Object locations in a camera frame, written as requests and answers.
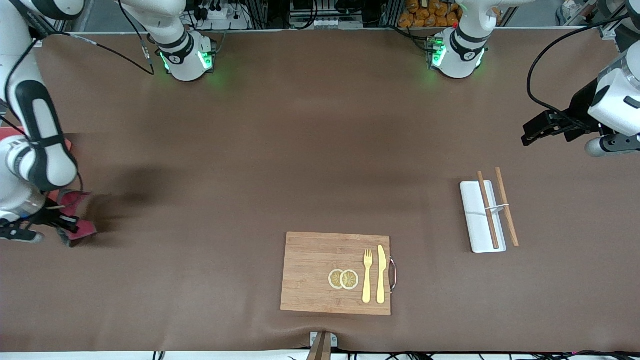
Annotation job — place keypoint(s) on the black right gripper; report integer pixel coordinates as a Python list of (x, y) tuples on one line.
[(44, 216)]

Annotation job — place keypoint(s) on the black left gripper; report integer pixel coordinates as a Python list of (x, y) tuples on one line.
[(580, 113)]

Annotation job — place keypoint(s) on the grey and pink cloth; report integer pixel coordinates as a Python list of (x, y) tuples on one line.
[(82, 227)]

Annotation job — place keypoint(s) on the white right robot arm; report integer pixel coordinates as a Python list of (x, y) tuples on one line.
[(37, 145)]

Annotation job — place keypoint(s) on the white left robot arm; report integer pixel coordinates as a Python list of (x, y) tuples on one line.
[(462, 55)]

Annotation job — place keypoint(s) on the brown wooden chopstick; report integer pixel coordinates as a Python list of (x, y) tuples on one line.
[(487, 210), (506, 207)]

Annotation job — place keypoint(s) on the thin white chopstick band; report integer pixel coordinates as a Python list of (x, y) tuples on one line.
[(500, 206)]

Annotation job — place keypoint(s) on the pink plastic bin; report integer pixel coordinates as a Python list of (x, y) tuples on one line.
[(12, 135)]

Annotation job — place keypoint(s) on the white rectangular tray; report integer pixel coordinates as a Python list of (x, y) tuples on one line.
[(475, 220)]

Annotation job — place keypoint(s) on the bag of orange snacks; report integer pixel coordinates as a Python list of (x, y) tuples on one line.
[(430, 15)]

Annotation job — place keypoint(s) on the yellow plastic knife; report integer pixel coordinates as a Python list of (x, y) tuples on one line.
[(381, 275)]

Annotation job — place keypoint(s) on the yellow plastic fork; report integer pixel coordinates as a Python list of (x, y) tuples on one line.
[(367, 280)]

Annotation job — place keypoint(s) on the lemon slice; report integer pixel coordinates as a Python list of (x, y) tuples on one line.
[(350, 279), (335, 278)]

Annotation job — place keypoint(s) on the bamboo cutting board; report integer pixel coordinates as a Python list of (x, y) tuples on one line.
[(315, 272)]

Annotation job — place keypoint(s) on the white power strip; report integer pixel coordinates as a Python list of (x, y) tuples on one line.
[(220, 15)]

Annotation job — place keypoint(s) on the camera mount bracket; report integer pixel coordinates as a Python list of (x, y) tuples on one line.
[(322, 345)]

